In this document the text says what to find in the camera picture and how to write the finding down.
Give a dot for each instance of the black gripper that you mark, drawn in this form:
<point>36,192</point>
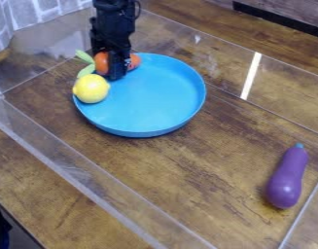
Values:
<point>112,27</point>

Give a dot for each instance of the orange toy carrot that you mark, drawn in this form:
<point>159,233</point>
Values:
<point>98,63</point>

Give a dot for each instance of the blue round tray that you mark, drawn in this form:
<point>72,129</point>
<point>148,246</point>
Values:
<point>153,101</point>

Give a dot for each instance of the yellow toy lemon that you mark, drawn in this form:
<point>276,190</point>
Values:
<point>92,88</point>

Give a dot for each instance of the white grid curtain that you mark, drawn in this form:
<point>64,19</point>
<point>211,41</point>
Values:
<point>23,13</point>

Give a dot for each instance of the purple toy eggplant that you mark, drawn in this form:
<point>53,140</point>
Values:
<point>284,185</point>

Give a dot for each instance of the clear acrylic enclosure wall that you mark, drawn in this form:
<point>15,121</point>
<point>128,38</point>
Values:
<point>88,190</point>

